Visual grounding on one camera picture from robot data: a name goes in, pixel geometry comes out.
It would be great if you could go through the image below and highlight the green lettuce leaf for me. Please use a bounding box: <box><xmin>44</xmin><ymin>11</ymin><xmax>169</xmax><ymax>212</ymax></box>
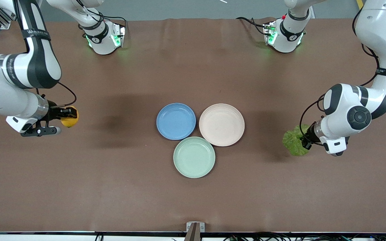
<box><xmin>282</xmin><ymin>125</ymin><xmax>311</xmax><ymax>157</ymax></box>

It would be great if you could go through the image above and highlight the black cable bundle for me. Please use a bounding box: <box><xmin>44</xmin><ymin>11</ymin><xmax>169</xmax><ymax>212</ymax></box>
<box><xmin>223</xmin><ymin>230</ymin><xmax>386</xmax><ymax>241</ymax></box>

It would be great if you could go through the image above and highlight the grey metal camera bracket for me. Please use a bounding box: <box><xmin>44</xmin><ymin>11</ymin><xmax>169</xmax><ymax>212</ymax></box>
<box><xmin>184</xmin><ymin>222</ymin><xmax>205</xmax><ymax>241</ymax></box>

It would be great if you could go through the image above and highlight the beige plate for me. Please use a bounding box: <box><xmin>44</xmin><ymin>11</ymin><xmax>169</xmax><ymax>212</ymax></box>
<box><xmin>199</xmin><ymin>103</ymin><xmax>245</xmax><ymax>147</ymax></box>

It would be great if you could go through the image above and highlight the mint green plate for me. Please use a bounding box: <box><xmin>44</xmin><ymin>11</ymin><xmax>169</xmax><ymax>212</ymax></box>
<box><xmin>173</xmin><ymin>137</ymin><xmax>216</xmax><ymax>178</ymax></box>

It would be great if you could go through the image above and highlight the black arm base cable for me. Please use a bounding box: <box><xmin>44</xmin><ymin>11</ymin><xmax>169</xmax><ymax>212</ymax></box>
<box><xmin>99</xmin><ymin>15</ymin><xmax>128</xmax><ymax>35</ymax></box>
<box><xmin>236</xmin><ymin>17</ymin><xmax>269</xmax><ymax>35</ymax></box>

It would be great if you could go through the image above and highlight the yellow lemon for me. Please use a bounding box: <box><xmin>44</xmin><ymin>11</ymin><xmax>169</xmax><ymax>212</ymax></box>
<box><xmin>61</xmin><ymin>106</ymin><xmax>79</xmax><ymax>128</ymax></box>

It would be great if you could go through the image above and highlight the brown table cover sheet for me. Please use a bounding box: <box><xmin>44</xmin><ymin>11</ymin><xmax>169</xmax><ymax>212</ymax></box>
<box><xmin>0</xmin><ymin>17</ymin><xmax>386</xmax><ymax>233</ymax></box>

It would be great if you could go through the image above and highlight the black left arm base cable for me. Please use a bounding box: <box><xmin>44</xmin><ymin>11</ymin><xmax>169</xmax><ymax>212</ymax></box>
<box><xmin>236</xmin><ymin>17</ymin><xmax>269</xmax><ymax>35</ymax></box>

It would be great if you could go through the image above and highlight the black right arm base cable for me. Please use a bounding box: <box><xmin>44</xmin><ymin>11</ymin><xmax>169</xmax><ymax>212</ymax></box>
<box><xmin>99</xmin><ymin>15</ymin><xmax>128</xmax><ymax>35</ymax></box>

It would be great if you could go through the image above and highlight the blue plate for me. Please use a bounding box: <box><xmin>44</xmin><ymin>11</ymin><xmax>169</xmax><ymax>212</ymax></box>
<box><xmin>156</xmin><ymin>103</ymin><xmax>196</xmax><ymax>141</ymax></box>

